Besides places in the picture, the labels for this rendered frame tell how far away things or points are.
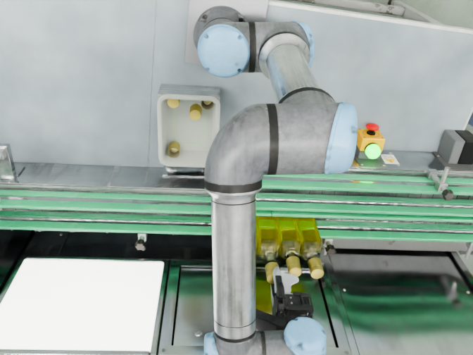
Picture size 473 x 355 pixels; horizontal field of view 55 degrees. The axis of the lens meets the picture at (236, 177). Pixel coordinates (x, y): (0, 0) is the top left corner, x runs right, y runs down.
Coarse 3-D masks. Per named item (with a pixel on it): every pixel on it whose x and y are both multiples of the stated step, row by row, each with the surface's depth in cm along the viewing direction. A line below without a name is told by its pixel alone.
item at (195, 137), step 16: (160, 96) 124; (176, 96) 124; (192, 96) 124; (208, 96) 124; (160, 112) 126; (176, 112) 134; (208, 112) 134; (160, 128) 129; (176, 128) 137; (192, 128) 137; (208, 128) 137; (160, 144) 131; (192, 144) 140; (208, 144) 140; (160, 160) 134; (176, 160) 136; (192, 160) 137
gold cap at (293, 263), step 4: (292, 256) 118; (296, 256) 118; (288, 260) 118; (292, 260) 117; (296, 260) 117; (288, 264) 117; (292, 264) 116; (296, 264) 116; (300, 264) 117; (288, 268) 116; (292, 268) 115; (296, 268) 115; (300, 268) 115; (292, 272) 115; (296, 272) 115; (300, 272) 115
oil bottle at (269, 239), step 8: (256, 216) 132; (264, 216) 131; (272, 216) 131; (264, 224) 128; (272, 224) 128; (264, 232) 125; (272, 232) 125; (264, 240) 122; (272, 240) 122; (264, 248) 121; (272, 248) 120; (264, 256) 122
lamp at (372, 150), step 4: (368, 144) 135; (372, 144) 134; (376, 144) 134; (368, 148) 134; (372, 148) 133; (376, 148) 133; (368, 152) 134; (372, 152) 133; (376, 152) 133; (380, 152) 134; (368, 156) 135; (372, 156) 134; (376, 156) 134
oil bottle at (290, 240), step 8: (280, 224) 128; (288, 224) 128; (296, 224) 129; (280, 232) 125; (288, 232) 125; (296, 232) 125; (280, 240) 123; (288, 240) 122; (296, 240) 122; (280, 248) 123; (288, 248) 121; (296, 248) 121
